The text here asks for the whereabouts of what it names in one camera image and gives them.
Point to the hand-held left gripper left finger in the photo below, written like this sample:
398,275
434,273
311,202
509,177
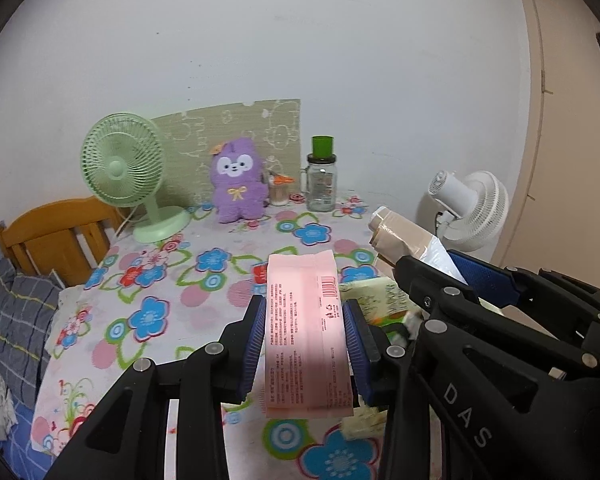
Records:
251,350

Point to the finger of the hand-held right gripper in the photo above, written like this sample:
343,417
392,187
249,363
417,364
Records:
482,277
430,290

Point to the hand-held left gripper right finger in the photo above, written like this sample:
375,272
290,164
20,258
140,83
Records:
358,355

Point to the pink tissue packet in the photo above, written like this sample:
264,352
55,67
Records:
305,330

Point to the beige packet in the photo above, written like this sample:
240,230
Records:
400,232

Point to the white standing fan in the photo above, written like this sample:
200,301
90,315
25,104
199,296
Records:
475,210

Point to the floral tablecloth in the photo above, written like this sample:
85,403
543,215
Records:
180,285

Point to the glass jar with green lid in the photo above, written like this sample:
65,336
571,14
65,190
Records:
322,185

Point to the toothpick holder with orange lid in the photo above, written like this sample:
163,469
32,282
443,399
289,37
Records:
280,192

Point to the purple plush toy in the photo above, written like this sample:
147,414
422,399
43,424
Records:
237,185

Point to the beige wooden door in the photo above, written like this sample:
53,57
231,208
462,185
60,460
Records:
565,110

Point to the green patterned board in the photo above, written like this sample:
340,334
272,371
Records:
195,140

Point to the green desk fan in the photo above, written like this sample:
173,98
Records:
122,167

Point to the wooden chair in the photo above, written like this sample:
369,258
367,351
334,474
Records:
55,240

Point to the grey plaid pillow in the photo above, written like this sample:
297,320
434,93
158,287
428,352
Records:
15,320

